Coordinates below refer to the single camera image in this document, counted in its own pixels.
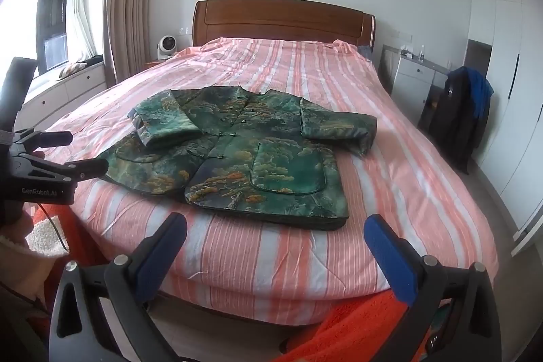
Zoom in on grey white desk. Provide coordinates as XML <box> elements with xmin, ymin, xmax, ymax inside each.
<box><xmin>377</xmin><ymin>45</ymin><xmax>454</xmax><ymax>134</ymax></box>

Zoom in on dark framed window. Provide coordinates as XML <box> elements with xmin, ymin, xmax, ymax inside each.
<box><xmin>0</xmin><ymin>0</ymin><xmax>73</xmax><ymax>74</ymax></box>

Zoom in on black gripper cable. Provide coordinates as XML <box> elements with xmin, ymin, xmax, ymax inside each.
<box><xmin>38</xmin><ymin>202</ymin><xmax>71</xmax><ymax>254</ymax></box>

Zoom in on white window seat cabinet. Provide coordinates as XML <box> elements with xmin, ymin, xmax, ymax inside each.
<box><xmin>21</xmin><ymin>61</ymin><xmax>107</xmax><ymax>129</ymax></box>

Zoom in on patterned cushion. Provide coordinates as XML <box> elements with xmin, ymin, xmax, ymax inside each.
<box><xmin>55</xmin><ymin>63</ymin><xmax>88</xmax><ymax>78</ymax></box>

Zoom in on white sheer curtain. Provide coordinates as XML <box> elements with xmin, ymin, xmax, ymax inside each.
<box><xmin>65</xmin><ymin>0</ymin><xmax>96</xmax><ymax>63</ymax></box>

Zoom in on person's orange fleece clothing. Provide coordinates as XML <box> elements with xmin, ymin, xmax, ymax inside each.
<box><xmin>271</xmin><ymin>290</ymin><xmax>450</xmax><ymax>362</ymax></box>

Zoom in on green patterned jacket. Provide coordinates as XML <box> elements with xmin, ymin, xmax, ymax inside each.
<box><xmin>99</xmin><ymin>86</ymin><xmax>378</xmax><ymax>231</ymax></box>

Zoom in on blue hanging garment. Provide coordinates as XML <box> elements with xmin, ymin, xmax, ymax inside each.
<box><xmin>460</xmin><ymin>66</ymin><xmax>494</xmax><ymax>121</ymax></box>

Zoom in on brown curtain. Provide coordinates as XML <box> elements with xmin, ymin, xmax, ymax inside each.
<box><xmin>103</xmin><ymin>0</ymin><xmax>160</xmax><ymax>87</ymax></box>

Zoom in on person's left hand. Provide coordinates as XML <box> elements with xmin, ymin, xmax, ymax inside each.
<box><xmin>0</xmin><ymin>201</ymin><xmax>37</xmax><ymax>237</ymax></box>

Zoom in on black hanging jacket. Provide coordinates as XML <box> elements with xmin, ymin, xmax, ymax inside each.
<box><xmin>426</xmin><ymin>67</ymin><xmax>488</xmax><ymax>176</ymax></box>

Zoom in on pink striped bed cover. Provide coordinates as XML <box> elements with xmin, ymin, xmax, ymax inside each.
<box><xmin>36</xmin><ymin>36</ymin><xmax>499</xmax><ymax>324</ymax></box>

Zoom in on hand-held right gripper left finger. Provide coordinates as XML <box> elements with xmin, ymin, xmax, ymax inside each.
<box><xmin>49</xmin><ymin>213</ymin><xmax>188</xmax><ymax>362</ymax></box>

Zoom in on wooden headboard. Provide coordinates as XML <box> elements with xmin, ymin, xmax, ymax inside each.
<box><xmin>193</xmin><ymin>0</ymin><xmax>376</xmax><ymax>49</ymax></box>

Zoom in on white wardrobe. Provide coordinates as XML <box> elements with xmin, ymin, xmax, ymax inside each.
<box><xmin>462</xmin><ymin>0</ymin><xmax>543</xmax><ymax>256</ymax></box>

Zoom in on person's left forearm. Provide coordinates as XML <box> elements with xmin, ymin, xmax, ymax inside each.
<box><xmin>0</xmin><ymin>203</ymin><xmax>111</xmax><ymax>362</ymax></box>

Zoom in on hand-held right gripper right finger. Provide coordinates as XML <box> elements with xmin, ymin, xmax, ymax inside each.
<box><xmin>363</xmin><ymin>213</ymin><xmax>503</xmax><ymax>362</ymax></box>

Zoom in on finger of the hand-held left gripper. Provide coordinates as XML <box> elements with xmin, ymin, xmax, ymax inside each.
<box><xmin>30</xmin><ymin>154</ymin><xmax>109</xmax><ymax>182</ymax></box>
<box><xmin>16</xmin><ymin>130</ymin><xmax>74</xmax><ymax>151</ymax></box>

